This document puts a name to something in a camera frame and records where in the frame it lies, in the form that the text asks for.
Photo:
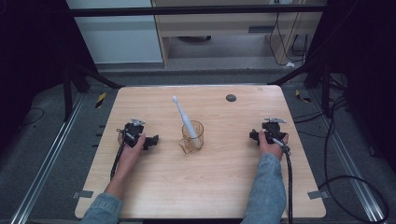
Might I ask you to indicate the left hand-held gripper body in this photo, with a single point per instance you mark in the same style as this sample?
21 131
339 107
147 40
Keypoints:
132 132

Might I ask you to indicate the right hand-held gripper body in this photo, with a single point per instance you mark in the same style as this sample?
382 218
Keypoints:
271 129

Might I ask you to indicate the clear amber glass cup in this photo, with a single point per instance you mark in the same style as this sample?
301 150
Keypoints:
187 148

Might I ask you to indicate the white electric toothbrush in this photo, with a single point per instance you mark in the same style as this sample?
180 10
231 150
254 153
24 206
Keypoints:
183 115

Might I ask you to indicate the person's right hand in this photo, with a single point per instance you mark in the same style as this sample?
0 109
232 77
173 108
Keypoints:
272 148

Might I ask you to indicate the person's left hand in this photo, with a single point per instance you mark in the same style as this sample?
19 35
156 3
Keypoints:
130 155

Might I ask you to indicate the grey round table grommet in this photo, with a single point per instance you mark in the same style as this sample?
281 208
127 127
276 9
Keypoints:
231 98

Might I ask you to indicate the yellow black striped tape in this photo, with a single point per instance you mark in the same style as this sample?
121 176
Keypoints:
302 96
100 100

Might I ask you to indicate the black metal stand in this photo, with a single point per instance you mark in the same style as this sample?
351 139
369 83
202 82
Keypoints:
325 90
67 93

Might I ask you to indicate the white plug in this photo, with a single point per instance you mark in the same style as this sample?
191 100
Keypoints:
290 64

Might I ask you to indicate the white cabinet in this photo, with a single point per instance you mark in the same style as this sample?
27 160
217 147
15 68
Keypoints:
124 40

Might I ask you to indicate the black curtain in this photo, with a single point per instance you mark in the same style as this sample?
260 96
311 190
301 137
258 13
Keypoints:
31 62
364 77

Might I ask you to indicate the light wooden desk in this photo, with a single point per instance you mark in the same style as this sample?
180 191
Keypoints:
218 23

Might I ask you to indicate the grey metal table bracket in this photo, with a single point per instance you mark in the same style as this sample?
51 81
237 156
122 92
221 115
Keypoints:
317 195
82 194

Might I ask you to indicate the aluminium floor rail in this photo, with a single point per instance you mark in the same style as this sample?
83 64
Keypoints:
46 161
351 168

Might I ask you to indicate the black metal frame bar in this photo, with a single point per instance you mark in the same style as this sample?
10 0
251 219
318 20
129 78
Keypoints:
186 10

